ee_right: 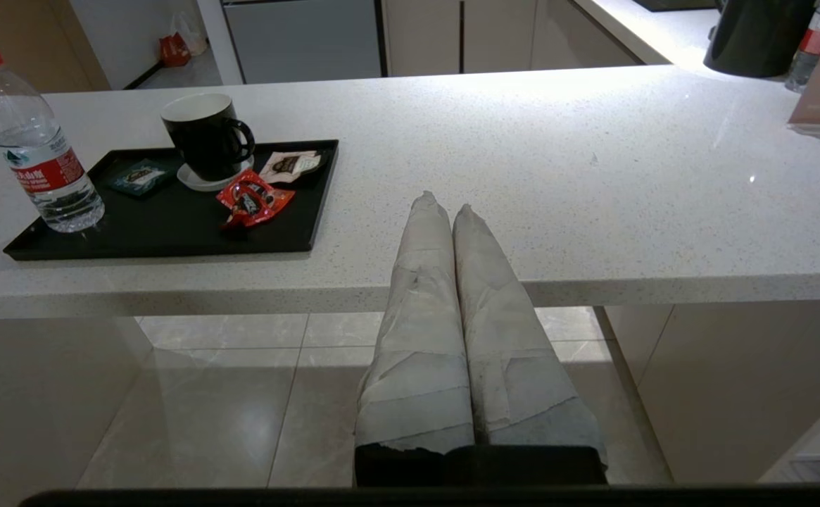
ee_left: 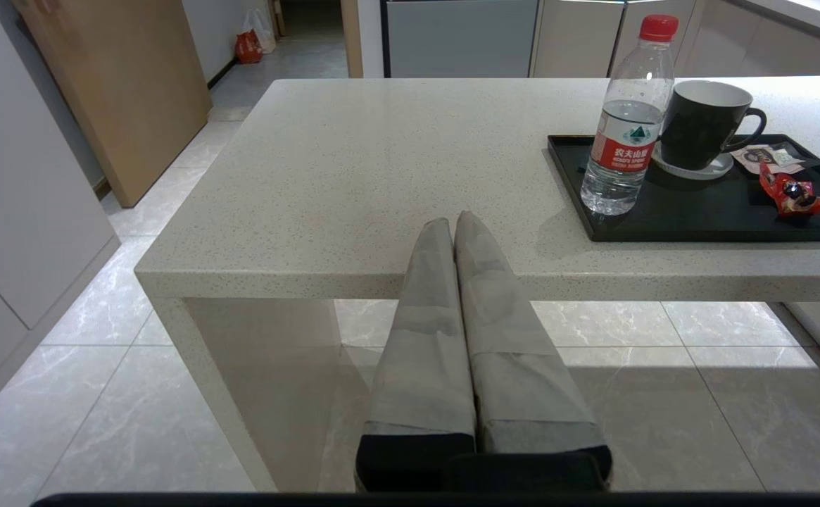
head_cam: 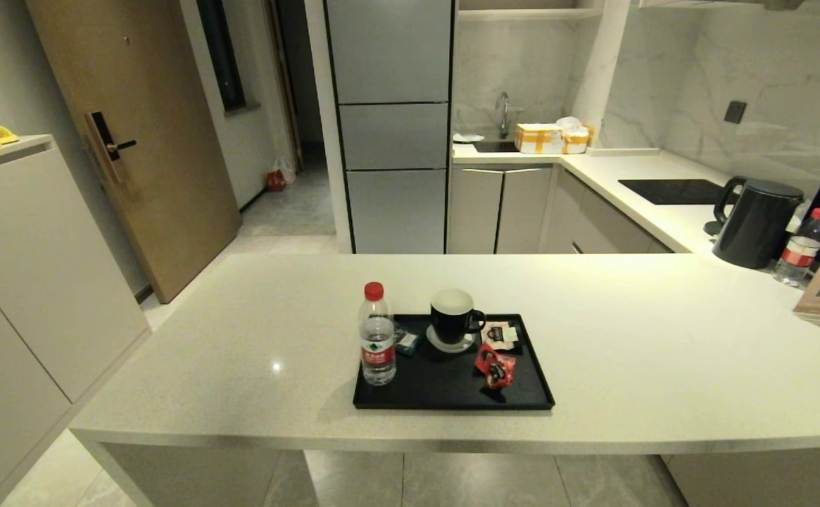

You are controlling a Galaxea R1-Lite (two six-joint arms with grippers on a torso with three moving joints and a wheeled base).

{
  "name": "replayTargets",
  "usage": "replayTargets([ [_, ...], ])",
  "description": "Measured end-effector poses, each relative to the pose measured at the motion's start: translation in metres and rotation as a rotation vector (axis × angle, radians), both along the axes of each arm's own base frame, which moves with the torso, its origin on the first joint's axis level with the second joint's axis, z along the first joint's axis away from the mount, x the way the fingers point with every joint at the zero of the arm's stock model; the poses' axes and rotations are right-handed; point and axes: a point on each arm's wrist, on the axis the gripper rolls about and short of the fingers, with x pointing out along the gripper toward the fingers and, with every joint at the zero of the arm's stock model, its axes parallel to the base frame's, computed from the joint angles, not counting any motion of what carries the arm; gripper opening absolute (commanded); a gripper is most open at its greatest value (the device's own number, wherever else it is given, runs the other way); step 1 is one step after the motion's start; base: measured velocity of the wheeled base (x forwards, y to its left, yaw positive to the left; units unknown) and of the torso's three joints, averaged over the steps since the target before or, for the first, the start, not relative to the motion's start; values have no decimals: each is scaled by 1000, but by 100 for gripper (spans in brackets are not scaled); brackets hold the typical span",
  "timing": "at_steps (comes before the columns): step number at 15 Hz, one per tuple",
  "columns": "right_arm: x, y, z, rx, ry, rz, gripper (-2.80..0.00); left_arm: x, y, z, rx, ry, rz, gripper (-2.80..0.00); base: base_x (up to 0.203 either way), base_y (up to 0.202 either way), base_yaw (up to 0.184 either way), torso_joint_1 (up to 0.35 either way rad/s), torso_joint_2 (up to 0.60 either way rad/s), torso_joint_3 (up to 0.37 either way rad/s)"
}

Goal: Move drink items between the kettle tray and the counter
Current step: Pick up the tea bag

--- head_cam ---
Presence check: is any clear water bottle red cap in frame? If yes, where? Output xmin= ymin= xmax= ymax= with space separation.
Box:
xmin=774 ymin=208 xmax=820 ymax=287
xmin=358 ymin=282 xmax=397 ymax=387

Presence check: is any red coffee sachet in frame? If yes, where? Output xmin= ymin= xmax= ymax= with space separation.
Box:
xmin=474 ymin=343 xmax=512 ymax=374
xmin=486 ymin=359 xmax=517 ymax=389

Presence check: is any teal tea bag packet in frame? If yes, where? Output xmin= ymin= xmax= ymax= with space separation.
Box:
xmin=393 ymin=325 xmax=421 ymax=356

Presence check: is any black electric kettle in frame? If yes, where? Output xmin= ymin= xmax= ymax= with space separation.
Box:
xmin=712 ymin=176 xmax=805 ymax=270

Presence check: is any grey cabinet door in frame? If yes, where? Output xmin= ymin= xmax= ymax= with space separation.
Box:
xmin=448 ymin=165 xmax=505 ymax=254
xmin=496 ymin=165 xmax=555 ymax=254

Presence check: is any black mug white inside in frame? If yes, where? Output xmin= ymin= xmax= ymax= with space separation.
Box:
xmin=429 ymin=289 xmax=486 ymax=346

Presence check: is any white round saucer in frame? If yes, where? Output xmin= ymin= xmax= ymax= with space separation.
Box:
xmin=426 ymin=324 xmax=476 ymax=353

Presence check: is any beige coffee sachet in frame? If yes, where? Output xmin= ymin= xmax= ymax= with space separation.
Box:
xmin=481 ymin=321 xmax=523 ymax=351

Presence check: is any grey tall refrigerator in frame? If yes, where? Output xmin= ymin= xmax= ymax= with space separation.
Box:
xmin=324 ymin=0 xmax=456 ymax=254

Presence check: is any black rectangular serving tray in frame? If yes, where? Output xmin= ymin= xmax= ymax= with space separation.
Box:
xmin=352 ymin=313 xmax=556 ymax=411

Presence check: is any large yellow taped box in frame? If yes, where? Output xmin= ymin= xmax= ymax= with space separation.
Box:
xmin=515 ymin=123 xmax=565 ymax=155

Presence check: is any grey drawer cabinet front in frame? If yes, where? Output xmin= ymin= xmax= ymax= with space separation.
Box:
xmin=540 ymin=169 xmax=674 ymax=254

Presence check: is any black induction cooktop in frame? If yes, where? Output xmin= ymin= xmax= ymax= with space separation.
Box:
xmin=619 ymin=179 xmax=734 ymax=206

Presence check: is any brown wooden door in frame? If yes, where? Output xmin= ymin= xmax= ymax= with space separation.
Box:
xmin=26 ymin=0 xmax=243 ymax=305

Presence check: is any white shoe cabinet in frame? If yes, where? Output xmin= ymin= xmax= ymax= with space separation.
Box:
xmin=0 ymin=134 xmax=151 ymax=507

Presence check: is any grey range hood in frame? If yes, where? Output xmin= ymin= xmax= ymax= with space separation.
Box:
xmin=638 ymin=0 xmax=805 ymax=11

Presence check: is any dark narrow wall panel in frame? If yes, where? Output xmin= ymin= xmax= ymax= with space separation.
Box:
xmin=196 ymin=0 xmax=247 ymax=113

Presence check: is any black door lock handle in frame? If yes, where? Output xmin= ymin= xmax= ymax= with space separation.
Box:
xmin=84 ymin=111 xmax=137 ymax=184

